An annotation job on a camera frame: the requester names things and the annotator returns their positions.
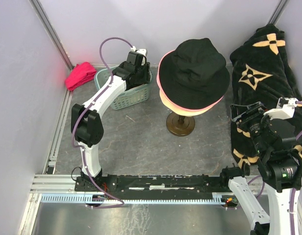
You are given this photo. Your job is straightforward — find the aluminium frame post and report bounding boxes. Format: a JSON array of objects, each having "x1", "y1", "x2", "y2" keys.
[
  {"x1": 29, "y1": 0, "x2": 74, "y2": 71},
  {"x1": 268, "y1": 0, "x2": 289, "y2": 24}
]

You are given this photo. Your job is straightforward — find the peach bucket hat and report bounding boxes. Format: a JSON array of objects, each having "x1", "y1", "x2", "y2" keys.
[{"x1": 159, "y1": 91, "x2": 212, "y2": 117}]

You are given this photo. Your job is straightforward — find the dark wooden hat stand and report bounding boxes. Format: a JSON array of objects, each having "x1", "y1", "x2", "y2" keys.
[{"x1": 166, "y1": 112, "x2": 195, "y2": 137}]

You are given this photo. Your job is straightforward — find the light blue cable duct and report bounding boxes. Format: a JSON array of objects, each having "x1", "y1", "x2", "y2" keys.
[{"x1": 40, "y1": 193, "x2": 227, "y2": 205}]

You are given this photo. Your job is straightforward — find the right aluminium frame post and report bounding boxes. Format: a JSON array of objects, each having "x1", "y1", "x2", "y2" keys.
[{"x1": 268, "y1": 0, "x2": 289, "y2": 24}]

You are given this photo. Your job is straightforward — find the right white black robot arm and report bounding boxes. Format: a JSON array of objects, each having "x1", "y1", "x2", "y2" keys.
[{"x1": 219, "y1": 98, "x2": 302, "y2": 235}]

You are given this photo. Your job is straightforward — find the red cloth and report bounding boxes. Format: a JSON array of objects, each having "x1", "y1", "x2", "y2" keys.
[{"x1": 65, "y1": 62, "x2": 97, "y2": 91}]

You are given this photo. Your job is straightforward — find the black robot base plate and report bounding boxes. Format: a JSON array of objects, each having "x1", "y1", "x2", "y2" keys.
[{"x1": 75, "y1": 173, "x2": 250, "y2": 199}]

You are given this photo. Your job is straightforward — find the left aluminium frame post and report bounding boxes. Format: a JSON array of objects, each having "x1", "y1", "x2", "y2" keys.
[{"x1": 29, "y1": 0, "x2": 74, "y2": 71}]

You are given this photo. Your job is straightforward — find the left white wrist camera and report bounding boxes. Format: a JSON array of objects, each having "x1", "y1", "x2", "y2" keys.
[{"x1": 130, "y1": 46, "x2": 148, "y2": 66}]

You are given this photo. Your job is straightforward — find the teal plastic basket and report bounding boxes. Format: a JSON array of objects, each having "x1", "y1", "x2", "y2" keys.
[{"x1": 91, "y1": 66, "x2": 153, "y2": 114}]

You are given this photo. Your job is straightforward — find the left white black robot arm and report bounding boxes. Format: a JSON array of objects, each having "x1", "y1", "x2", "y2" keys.
[{"x1": 71, "y1": 49, "x2": 151, "y2": 191}]

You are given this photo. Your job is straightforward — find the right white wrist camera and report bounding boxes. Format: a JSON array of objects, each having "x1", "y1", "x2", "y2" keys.
[{"x1": 264, "y1": 97, "x2": 298, "y2": 120}]

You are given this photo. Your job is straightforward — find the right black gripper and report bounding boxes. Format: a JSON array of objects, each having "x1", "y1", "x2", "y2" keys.
[{"x1": 229, "y1": 100, "x2": 276, "y2": 156}]

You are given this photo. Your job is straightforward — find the black floral blanket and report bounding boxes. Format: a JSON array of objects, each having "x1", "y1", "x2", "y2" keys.
[{"x1": 230, "y1": 24, "x2": 302, "y2": 169}]

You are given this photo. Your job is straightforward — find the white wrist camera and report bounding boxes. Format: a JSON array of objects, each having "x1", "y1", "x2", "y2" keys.
[
  {"x1": 264, "y1": 97, "x2": 298, "y2": 120},
  {"x1": 130, "y1": 46, "x2": 148, "y2": 66}
]

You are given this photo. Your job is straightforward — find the black beige bucket hat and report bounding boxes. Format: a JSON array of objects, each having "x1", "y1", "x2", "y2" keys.
[{"x1": 157, "y1": 38, "x2": 230, "y2": 110}]

